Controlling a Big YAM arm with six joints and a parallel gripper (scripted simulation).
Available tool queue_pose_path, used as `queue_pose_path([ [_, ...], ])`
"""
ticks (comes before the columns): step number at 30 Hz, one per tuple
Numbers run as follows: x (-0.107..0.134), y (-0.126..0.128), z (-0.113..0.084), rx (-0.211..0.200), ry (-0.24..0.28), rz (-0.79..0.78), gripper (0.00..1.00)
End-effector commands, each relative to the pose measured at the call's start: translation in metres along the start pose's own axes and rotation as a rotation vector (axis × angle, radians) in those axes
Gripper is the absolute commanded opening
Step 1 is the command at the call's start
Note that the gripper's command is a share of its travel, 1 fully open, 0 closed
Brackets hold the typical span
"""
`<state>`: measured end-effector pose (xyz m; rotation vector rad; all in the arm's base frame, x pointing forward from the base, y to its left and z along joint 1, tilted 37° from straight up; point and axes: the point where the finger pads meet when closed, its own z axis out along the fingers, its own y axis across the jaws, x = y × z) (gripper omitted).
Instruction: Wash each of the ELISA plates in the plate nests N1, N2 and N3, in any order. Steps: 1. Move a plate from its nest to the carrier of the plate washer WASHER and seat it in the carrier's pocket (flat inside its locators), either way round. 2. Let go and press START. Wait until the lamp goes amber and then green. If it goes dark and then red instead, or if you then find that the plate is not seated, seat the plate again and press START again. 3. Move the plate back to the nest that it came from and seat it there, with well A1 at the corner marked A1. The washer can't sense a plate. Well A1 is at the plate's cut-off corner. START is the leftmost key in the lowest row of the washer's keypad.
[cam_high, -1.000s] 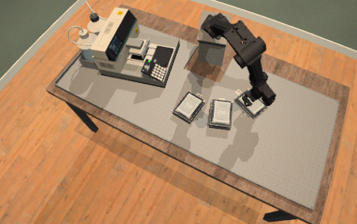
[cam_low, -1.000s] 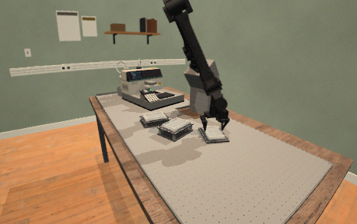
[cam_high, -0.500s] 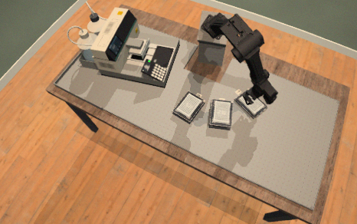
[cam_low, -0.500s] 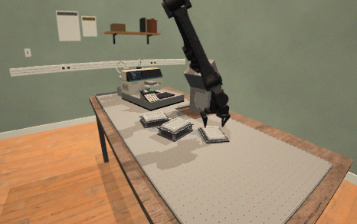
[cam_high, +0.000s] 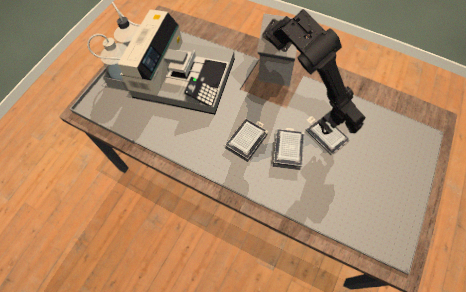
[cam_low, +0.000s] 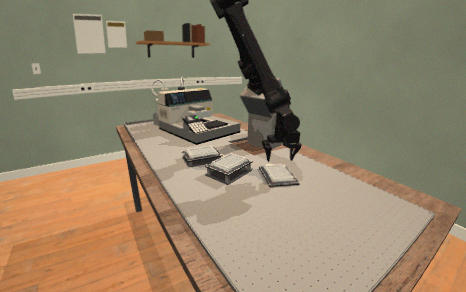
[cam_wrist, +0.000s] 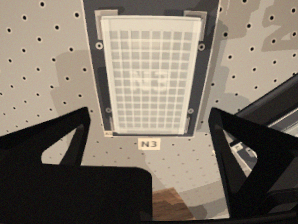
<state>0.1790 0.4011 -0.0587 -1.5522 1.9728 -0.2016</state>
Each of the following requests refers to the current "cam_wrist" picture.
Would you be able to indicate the grey flat base plate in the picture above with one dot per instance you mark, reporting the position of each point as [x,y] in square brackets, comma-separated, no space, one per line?
[45,72]

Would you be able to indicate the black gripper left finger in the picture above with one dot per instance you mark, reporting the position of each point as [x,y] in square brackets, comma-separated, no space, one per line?
[28,144]

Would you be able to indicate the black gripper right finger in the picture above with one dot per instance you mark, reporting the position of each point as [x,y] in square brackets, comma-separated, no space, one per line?
[277,161]

